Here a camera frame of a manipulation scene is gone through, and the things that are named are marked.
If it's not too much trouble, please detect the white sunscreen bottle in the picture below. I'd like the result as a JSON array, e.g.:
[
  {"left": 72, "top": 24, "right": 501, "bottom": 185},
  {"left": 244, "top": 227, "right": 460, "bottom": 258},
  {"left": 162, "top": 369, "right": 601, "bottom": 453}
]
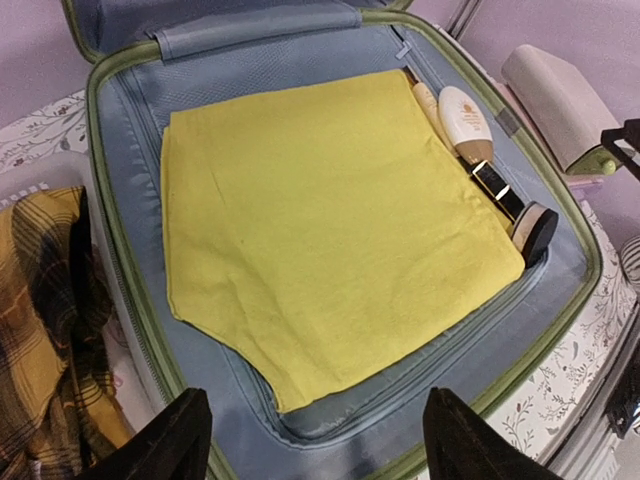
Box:
[{"left": 438, "top": 86, "right": 494, "bottom": 165}]

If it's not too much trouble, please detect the white perforated plastic basket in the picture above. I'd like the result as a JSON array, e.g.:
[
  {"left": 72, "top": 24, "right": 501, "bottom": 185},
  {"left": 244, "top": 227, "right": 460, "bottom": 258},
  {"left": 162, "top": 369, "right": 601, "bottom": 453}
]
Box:
[{"left": 1, "top": 152, "right": 157, "bottom": 433}]

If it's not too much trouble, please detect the black round object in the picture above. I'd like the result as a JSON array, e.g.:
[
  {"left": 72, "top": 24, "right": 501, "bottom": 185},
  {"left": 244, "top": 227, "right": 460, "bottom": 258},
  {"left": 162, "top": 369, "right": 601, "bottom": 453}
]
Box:
[{"left": 511, "top": 202, "right": 559, "bottom": 269}]

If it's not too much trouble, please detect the black gold rectangular case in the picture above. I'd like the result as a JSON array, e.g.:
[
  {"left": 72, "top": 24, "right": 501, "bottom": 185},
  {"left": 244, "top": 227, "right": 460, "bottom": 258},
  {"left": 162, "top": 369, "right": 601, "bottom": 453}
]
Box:
[{"left": 469, "top": 160, "right": 525, "bottom": 223}]

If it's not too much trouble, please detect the right aluminium wall post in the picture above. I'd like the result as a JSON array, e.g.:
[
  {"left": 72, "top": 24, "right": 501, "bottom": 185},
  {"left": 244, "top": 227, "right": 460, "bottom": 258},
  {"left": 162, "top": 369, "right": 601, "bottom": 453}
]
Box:
[{"left": 445, "top": 0, "right": 483, "bottom": 40}]

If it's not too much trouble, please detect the black mesh garment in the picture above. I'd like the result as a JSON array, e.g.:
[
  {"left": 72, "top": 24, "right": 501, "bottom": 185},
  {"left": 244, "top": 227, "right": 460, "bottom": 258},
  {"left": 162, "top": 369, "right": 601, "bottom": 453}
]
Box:
[{"left": 1, "top": 187, "right": 132, "bottom": 479}]

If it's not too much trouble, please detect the aluminium front rail frame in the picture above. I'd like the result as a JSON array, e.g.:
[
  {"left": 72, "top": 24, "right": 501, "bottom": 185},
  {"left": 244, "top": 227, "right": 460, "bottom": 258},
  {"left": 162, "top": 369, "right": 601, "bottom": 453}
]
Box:
[{"left": 538, "top": 314, "right": 639, "bottom": 479}]

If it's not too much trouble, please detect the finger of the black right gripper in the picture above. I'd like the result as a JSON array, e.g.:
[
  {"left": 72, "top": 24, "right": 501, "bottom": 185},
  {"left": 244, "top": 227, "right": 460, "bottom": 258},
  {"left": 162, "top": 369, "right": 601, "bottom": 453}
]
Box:
[{"left": 600, "top": 118, "right": 640, "bottom": 180}]

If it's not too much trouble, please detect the white green purple drawer box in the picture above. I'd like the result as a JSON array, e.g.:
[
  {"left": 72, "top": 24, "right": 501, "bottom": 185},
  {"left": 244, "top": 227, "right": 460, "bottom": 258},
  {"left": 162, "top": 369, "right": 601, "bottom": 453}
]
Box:
[{"left": 501, "top": 44, "right": 628, "bottom": 204}]

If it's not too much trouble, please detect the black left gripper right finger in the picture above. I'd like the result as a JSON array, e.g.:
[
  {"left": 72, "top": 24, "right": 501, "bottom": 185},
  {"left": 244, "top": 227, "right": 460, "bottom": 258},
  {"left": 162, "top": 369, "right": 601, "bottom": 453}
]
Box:
[{"left": 422, "top": 387, "right": 555, "bottom": 480}]

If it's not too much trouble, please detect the green hard-shell suitcase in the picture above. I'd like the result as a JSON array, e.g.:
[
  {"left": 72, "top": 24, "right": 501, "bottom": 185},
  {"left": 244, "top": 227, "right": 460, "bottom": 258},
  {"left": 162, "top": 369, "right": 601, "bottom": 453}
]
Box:
[{"left": 63, "top": 1, "right": 602, "bottom": 479}]

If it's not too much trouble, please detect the floral patterned table cloth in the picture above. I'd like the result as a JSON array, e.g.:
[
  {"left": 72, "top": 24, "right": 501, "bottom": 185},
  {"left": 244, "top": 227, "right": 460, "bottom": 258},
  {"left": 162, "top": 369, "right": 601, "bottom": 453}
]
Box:
[{"left": 1, "top": 92, "right": 637, "bottom": 460}]

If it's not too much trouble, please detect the yellow garment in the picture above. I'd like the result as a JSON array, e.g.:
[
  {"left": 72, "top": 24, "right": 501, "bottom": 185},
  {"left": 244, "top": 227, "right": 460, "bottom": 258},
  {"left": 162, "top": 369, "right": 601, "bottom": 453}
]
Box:
[{"left": 161, "top": 70, "right": 525, "bottom": 413}]

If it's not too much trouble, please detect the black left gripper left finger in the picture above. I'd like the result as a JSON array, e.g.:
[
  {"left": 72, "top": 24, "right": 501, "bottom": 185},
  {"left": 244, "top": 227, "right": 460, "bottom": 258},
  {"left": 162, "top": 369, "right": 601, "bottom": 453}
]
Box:
[{"left": 84, "top": 388, "right": 212, "bottom": 479}]

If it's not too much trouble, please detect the slim cream cosmetic tube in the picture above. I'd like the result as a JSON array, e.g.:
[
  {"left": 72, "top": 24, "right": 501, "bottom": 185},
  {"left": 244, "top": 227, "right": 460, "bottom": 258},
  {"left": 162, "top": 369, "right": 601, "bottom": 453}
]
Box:
[{"left": 412, "top": 82, "right": 457, "bottom": 157}]

